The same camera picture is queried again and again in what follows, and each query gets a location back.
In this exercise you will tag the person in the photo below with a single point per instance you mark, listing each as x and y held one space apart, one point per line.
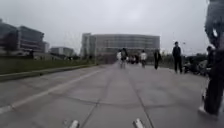
215 66
119 56
143 58
124 56
177 56
157 58
210 57

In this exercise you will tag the large grey building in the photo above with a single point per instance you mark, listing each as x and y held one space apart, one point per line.
126 42

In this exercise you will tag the grey paved plaza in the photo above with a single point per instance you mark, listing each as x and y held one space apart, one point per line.
133 96

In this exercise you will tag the parked scooters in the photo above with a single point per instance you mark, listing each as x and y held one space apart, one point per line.
195 66

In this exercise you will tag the dark grey buildings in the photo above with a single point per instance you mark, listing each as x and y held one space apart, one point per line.
28 38

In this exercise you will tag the grass strip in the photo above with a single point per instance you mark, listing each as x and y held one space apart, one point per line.
30 64

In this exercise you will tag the grey stone kerb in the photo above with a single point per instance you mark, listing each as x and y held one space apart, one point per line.
40 71

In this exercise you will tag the low pale building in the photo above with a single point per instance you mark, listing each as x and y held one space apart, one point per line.
62 51

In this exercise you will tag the robot's own part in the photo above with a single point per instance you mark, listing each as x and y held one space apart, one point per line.
74 124
138 123

